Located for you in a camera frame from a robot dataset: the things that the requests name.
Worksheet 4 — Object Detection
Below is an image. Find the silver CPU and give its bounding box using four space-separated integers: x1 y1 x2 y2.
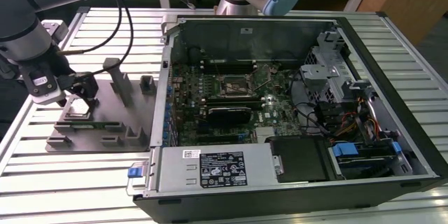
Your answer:
64 100 93 120

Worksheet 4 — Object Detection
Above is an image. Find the metal socket cover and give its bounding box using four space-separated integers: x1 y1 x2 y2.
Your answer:
246 70 269 90

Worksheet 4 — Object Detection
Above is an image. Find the CPU socket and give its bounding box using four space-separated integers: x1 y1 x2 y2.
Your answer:
218 74 254 98

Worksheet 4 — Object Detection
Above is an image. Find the grey parts rack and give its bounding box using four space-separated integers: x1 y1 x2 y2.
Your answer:
45 57 160 154

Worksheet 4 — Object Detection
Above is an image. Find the green RAM stick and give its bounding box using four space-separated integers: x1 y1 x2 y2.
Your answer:
68 121 121 130

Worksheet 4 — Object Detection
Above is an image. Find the black RAM slot bank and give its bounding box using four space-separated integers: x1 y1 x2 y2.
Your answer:
201 60 258 74
205 95 264 111

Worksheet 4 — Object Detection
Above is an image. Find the silver power supply unit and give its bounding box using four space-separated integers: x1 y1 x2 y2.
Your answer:
149 144 284 192

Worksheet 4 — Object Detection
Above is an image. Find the black graphics card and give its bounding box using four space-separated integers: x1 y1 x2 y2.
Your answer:
205 106 252 127

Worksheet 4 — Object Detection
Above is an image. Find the silver chipset heatsink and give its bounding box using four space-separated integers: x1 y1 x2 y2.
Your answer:
254 126 277 141

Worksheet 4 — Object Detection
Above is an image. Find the green motherboard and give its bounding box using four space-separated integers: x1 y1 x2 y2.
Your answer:
166 61 305 147

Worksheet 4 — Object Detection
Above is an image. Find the silver metal drive cage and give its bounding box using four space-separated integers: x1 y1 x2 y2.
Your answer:
298 31 365 104

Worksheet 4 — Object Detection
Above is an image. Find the black PC case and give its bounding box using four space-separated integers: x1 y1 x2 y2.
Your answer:
132 11 448 222

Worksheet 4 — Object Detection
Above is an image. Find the blue disk carrier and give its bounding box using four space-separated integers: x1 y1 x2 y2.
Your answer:
330 141 402 179

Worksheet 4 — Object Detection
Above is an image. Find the wooden cabinet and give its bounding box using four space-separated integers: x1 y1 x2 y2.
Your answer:
358 0 448 48

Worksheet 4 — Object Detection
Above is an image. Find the black camera cable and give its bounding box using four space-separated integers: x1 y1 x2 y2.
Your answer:
57 0 136 83

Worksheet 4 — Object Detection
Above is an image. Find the cable with brass plug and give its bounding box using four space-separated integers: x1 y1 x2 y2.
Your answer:
57 0 125 54

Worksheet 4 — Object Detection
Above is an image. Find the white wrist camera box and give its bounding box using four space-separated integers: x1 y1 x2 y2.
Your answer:
25 70 66 105

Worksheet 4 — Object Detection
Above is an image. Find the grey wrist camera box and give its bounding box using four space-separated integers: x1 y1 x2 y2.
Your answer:
40 20 69 49

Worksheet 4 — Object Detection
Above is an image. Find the coloured power wire bundle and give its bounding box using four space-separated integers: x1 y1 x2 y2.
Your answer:
328 97 384 141

